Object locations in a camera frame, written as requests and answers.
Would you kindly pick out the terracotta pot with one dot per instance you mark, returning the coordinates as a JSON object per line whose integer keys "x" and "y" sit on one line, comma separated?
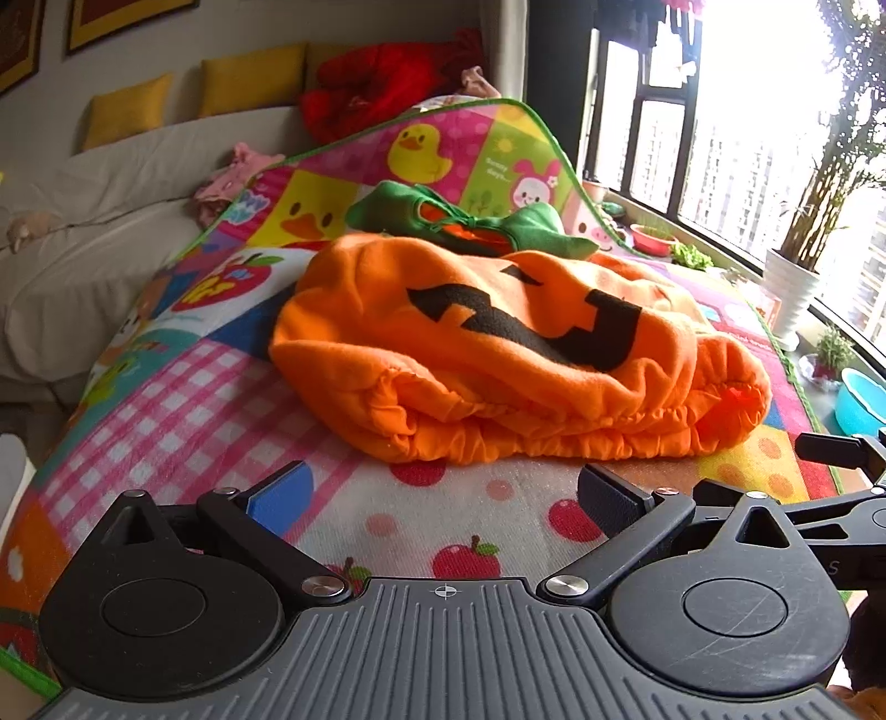
{"x": 595, "y": 192}

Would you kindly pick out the small leafy green plant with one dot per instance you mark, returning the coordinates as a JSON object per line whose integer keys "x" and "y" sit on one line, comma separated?
{"x": 691, "y": 256}

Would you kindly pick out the colourful cartoon printed blanket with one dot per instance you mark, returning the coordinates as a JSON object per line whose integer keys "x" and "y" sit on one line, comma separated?
{"x": 207, "y": 388}

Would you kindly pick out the orange pumpkin costume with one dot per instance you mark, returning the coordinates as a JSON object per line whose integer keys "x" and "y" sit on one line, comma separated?
{"x": 484, "y": 360}

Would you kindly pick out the red bowl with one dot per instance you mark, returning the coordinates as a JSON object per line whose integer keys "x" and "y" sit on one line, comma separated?
{"x": 652, "y": 242}

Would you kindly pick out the small beige plush toy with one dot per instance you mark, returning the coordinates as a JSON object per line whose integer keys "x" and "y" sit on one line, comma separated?
{"x": 31, "y": 230}

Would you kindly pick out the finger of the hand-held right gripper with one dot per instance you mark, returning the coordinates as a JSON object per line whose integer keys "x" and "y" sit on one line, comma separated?
{"x": 841, "y": 509}
{"x": 841, "y": 450}

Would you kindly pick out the hanging dark clothes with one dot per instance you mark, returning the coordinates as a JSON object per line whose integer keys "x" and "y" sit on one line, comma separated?
{"x": 654, "y": 24}

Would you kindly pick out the small potted plant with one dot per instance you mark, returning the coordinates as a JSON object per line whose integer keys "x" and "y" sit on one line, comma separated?
{"x": 830, "y": 356}

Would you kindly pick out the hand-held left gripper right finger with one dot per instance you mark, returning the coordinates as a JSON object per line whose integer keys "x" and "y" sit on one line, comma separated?
{"x": 612, "y": 502}

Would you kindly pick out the red framed picture gold border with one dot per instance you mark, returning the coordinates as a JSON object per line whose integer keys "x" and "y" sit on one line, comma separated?
{"x": 17, "y": 41}
{"x": 124, "y": 17}

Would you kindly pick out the blue plastic basin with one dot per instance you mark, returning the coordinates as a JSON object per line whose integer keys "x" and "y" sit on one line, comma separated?
{"x": 862, "y": 408}

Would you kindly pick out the dark window frame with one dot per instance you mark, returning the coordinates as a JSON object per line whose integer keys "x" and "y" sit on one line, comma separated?
{"x": 664, "y": 93}

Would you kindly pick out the white object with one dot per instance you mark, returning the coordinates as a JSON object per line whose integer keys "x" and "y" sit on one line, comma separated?
{"x": 14, "y": 484}

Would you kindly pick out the pink garment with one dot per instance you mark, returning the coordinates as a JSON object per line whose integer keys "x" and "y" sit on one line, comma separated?
{"x": 232, "y": 180}

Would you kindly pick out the sofa with white cover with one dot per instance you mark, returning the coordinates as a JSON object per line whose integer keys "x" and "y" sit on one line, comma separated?
{"x": 83, "y": 277}

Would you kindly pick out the yellow cushion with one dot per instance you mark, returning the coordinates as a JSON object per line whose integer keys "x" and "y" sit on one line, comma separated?
{"x": 128, "y": 111}
{"x": 331, "y": 55}
{"x": 253, "y": 79}

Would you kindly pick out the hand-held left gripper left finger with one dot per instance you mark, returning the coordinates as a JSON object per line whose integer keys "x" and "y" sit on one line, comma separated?
{"x": 277, "y": 495}

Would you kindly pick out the tall plant in white pot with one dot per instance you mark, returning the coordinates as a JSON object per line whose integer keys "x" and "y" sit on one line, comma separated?
{"x": 789, "y": 291}

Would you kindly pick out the red garment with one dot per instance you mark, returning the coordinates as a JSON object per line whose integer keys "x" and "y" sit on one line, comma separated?
{"x": 374, "y": 90}

